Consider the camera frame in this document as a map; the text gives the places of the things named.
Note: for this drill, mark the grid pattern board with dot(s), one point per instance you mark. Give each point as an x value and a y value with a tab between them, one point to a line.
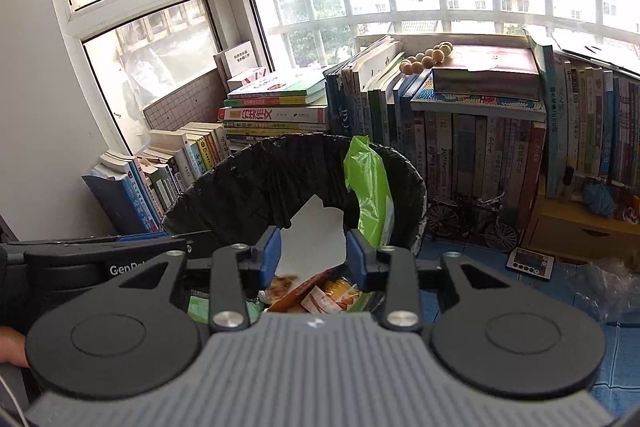
180	104

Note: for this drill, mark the red white snack packet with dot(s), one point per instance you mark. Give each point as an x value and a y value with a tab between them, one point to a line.
320	300

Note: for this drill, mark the wooden drawer box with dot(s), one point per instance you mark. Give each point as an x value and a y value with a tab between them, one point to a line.
575	232

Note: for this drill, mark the metal bicycle model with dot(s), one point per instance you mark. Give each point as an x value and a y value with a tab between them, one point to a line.
500	234

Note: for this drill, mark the white paper sheet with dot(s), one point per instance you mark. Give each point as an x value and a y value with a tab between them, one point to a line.
312	237

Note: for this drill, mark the green snack bag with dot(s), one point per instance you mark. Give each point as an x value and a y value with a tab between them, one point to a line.
370	192

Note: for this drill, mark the person's left hand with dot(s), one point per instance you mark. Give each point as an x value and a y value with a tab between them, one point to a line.
10	347

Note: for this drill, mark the blue foam mat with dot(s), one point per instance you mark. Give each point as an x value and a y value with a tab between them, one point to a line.
620	357

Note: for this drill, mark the blue yarn ball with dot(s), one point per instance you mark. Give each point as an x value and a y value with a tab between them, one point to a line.
599	199

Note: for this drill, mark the white card box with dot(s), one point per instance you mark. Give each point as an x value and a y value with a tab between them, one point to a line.
240	59

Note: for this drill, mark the clear plastic bag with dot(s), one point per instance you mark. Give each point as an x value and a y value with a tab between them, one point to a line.
615	287

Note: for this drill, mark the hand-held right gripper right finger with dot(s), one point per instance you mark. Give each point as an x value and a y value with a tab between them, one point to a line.
357	257

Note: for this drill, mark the small remote control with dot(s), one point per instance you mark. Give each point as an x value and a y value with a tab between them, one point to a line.
530	264

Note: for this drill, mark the long row of children's books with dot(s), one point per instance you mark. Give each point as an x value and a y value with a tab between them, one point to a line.
475	157

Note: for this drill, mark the brown flat box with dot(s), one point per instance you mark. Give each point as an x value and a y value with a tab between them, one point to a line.
485	72

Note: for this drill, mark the row of upright paperback books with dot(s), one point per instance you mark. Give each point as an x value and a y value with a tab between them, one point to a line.
125	197

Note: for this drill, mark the bin with black liner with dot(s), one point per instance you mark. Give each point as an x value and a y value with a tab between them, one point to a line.
250	187

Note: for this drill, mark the orange snack packet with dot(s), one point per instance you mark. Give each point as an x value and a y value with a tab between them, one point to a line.
290	294

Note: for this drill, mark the stack of flat books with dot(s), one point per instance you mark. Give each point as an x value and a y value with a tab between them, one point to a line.
272	112

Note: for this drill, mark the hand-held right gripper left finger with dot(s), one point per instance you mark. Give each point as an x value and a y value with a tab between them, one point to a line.
267	253

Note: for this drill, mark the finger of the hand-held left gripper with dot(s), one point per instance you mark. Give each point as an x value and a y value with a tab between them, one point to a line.
165	235

